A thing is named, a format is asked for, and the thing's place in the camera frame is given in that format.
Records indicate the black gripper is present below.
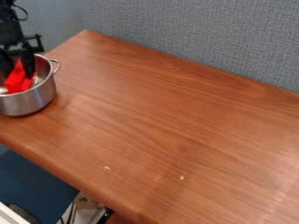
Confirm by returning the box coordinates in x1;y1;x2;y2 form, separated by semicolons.
0;18;44;85

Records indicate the red rectangular block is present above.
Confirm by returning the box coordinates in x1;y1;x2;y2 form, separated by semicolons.
4;60;36;94

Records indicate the stainless steel pot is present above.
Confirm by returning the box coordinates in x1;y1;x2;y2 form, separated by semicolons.
0;54;61;116

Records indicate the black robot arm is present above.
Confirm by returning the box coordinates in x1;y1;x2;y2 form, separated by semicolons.
0;0;44;85

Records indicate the white object at corner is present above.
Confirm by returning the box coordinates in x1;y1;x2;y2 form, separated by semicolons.
0;202;26;224

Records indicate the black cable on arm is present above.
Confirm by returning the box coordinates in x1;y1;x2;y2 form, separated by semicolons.
10;3;30;22

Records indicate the metal table leg frame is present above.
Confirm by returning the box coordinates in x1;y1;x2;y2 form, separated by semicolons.
57;192;113;224

